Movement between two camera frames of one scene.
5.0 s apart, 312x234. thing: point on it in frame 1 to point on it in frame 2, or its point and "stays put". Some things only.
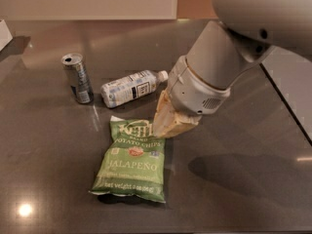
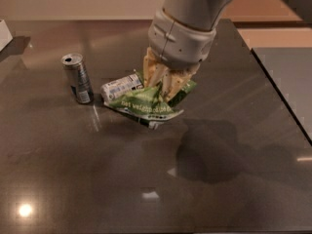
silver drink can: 79,81 stays put
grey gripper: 191,97 to 179,42
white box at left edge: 5,35 stays put
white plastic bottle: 125,89 stays put
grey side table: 291,75 stays put
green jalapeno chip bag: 134,162 to 149,104
